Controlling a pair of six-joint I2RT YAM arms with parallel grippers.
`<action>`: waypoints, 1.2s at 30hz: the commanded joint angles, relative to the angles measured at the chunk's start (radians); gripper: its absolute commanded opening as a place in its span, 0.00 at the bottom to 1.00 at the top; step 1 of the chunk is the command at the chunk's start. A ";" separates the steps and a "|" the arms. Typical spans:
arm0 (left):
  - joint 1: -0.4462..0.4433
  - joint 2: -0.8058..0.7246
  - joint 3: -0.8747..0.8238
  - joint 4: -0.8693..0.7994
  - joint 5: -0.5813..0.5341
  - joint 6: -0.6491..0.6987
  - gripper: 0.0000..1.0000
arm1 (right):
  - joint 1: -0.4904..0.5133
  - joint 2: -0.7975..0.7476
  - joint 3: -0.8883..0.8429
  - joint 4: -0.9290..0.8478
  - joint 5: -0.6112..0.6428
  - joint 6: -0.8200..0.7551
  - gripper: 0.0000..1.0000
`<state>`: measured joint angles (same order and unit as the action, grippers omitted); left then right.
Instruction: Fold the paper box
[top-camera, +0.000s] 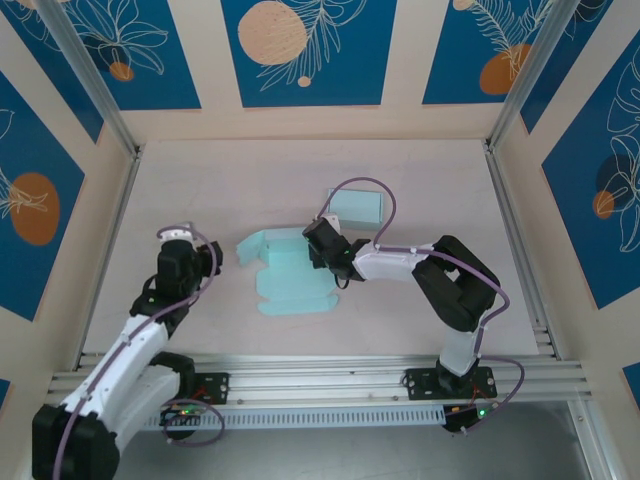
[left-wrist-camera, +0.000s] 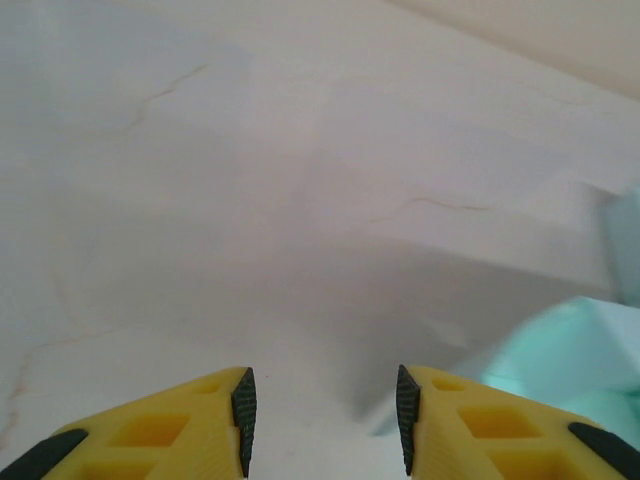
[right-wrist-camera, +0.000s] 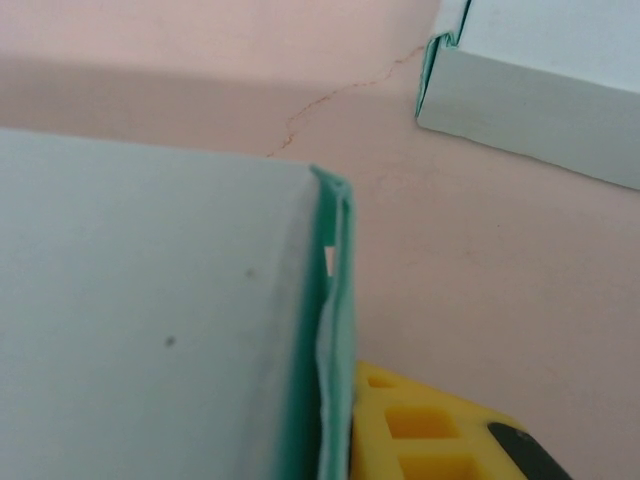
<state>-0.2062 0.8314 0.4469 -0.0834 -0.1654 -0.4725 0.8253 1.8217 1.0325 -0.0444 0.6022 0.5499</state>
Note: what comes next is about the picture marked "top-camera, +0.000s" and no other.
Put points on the light blue paper box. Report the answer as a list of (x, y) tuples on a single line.
[(360, 210), (290, 290)]

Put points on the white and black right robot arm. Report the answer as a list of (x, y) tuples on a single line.
[(390, 260)]

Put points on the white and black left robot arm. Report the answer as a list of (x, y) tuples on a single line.
[(125, 360)]

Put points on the small electronics board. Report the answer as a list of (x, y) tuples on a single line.
[(475, 417), (190, 414)]

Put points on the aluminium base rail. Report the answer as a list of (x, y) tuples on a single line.
[(320, 380)]

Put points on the aluminium frame post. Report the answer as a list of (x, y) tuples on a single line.
[(95, 85), (530, 70)]

